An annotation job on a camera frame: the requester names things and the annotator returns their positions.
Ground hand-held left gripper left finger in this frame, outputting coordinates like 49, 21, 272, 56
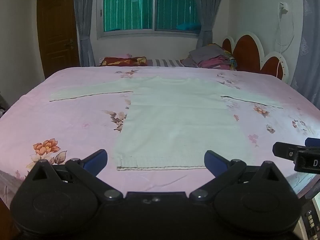
26, 149, 123, 201

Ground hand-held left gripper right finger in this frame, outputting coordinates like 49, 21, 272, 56
189, 150, 288, 202

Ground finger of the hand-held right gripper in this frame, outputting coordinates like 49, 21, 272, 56
272, 141, 306, 159
305, 137, 320, 148

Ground white knit sweater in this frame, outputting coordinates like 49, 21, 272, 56
49, 76, 284, 172

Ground pink folded clothes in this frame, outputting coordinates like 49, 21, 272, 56
197, 55, 237, 71

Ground grey folded clothes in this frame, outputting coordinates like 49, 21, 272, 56
180, 43, 227, 67

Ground pink floral bed sheet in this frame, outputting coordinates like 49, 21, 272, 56
0, 66, 320, 207

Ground grey remote control device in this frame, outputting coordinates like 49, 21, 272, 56
292, 192, 320, 240

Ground grey patterned curtain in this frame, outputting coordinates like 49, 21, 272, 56
291, 0, 320, 103

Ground red patterned pillow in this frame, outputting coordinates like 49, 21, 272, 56
99, 56, 148, 67

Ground red and white headboard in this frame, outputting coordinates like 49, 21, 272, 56
222, 32, 290, 82

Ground grey striped cloth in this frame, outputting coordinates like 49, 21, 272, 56
146, 59, 185, 68

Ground grey plain curtain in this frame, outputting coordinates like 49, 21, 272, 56
192, 0, 232, 49
73, 0, 101, 67

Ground brown wooden door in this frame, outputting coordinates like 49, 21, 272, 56
37, 0, 80, 79

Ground window with green shutters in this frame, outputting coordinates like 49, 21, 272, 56
97, 0, 202, 40

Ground white charger cable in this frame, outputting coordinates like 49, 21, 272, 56
274, 4, 296, 78

